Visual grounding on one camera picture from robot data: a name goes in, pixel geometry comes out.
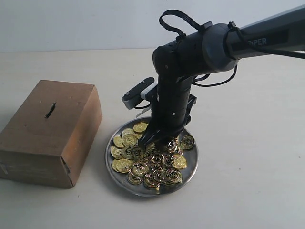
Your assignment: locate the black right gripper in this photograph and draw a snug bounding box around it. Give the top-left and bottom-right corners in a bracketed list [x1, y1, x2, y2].
[138, 74, 193, 151]

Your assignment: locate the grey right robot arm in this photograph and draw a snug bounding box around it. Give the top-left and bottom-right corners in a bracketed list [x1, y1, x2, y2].
[139, 6, 305, 148]

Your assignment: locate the brown cardboard slotted box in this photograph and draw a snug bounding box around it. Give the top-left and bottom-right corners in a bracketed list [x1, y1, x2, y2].
[0, 80, 102, 188]

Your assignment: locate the gold coin top of pile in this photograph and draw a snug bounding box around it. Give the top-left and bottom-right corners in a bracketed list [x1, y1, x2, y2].
[133, 122, 148, 133]

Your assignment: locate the round silver metal plate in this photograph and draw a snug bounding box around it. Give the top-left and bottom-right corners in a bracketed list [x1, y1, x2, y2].
[105, 117, 198, 198]

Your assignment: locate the gold coin front right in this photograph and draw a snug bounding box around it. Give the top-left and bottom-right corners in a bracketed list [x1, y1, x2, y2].
[165, 169, 183, 184]

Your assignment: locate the gold coin left edge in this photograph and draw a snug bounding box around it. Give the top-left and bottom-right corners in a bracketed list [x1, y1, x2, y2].
[110, 146, 123, 160]

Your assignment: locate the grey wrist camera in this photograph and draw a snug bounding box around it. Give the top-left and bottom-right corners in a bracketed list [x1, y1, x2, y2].
[122, 77, 157, 110]

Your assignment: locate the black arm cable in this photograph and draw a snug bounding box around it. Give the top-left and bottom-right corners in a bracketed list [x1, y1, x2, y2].
[159, 9, 305, 86]

